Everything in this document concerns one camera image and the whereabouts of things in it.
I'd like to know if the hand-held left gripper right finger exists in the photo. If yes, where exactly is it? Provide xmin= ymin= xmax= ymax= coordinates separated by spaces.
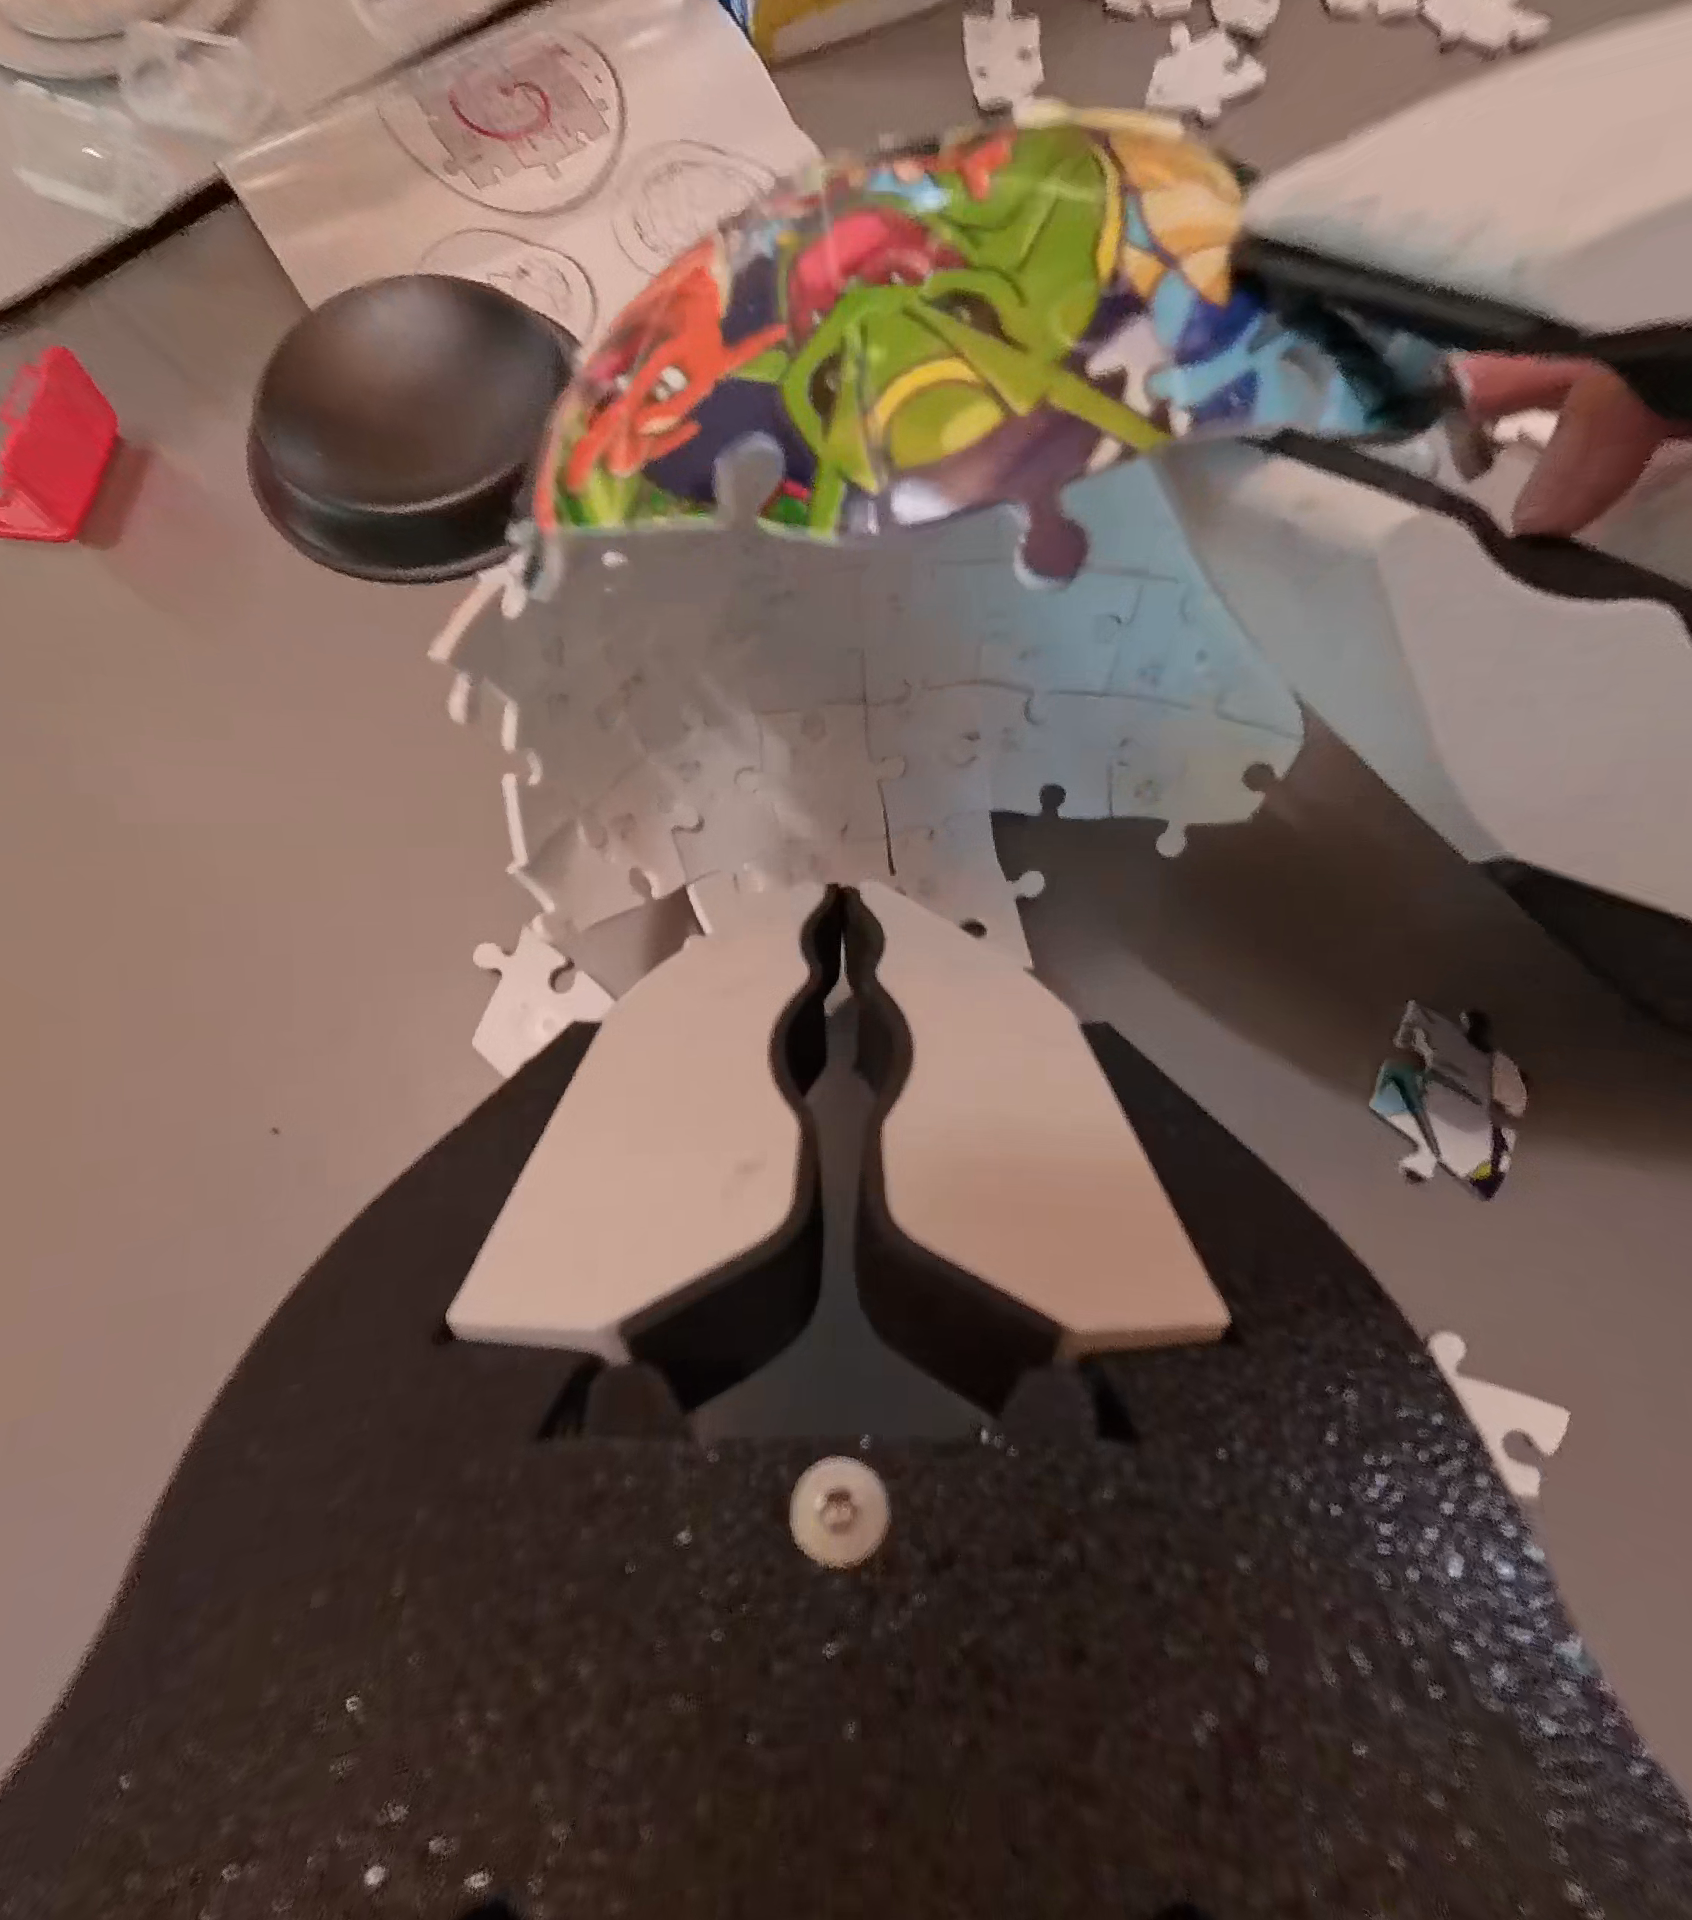
xmin=846 ymin=883 xmax=1237 ymax=1415

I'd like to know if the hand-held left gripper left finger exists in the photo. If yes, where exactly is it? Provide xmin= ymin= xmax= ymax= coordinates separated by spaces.
xmin=445 ymin=880 xmax=849 ymax=1408

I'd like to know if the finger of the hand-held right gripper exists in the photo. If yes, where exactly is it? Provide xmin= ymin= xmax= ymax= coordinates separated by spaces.
xmin=1232 ymin=0 xmax=1692 ymax=440
xmin=1159 ymin=426 xmax=1692 ymax=966

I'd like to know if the partly built puzzle ball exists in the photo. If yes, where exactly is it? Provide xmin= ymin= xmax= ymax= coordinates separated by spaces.
xmin=426 ymin=103 xmax=1464 ymax=978

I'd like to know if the white loose puzzle piece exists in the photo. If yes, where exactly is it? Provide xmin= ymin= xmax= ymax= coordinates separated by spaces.
xmin=1429 ymin=1329 xmax=1572 ymax=1502
xmin=962 ymin=0 xmax=1047 ymax=113
xmin=470 ymin=917 xmax=619 ymax=1082
xmin=1386 ymin=0 xmax=1555 ymax=53
xmin=1142 ymin=22 xmax=1268 ymax=122

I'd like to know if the printed loose puzzle piece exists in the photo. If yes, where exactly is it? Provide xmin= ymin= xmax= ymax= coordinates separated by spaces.
xmin=1368 ymin=1002 xmax=1531 ymax=1201

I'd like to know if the blue puzzle box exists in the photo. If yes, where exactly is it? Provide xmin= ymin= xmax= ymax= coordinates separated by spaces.
xmin=726 ymin=0 xmax=968 ymax=66

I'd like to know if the black round ball stand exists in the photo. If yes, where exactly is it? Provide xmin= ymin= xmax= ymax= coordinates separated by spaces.
xmin=247 ymin=273 xmax=586 ymax=588

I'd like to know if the person's right hand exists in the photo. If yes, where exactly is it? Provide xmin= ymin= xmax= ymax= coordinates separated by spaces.
xmin=1451 ymin=351 xmax=1692 ymax=539

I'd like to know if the small red plastic block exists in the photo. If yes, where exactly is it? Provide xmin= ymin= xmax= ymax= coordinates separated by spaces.
xmin=0 ymin=348 xmax=124 ymax=545

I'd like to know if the white folded instruction leaflet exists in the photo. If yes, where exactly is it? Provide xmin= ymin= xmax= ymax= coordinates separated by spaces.
xmin=219 ymin=0 xmax=826 ymax=349

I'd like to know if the small clear plastic case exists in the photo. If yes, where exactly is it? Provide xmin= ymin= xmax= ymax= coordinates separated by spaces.
xmin=126 ymin=30 xmax=278 ymax=137
xmin=12 ymin=112 xmax=189 ymax=220

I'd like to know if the round white disc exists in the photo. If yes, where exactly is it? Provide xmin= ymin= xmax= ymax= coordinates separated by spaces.
xmin=0 ymin=0 xmax=248 ymax=48

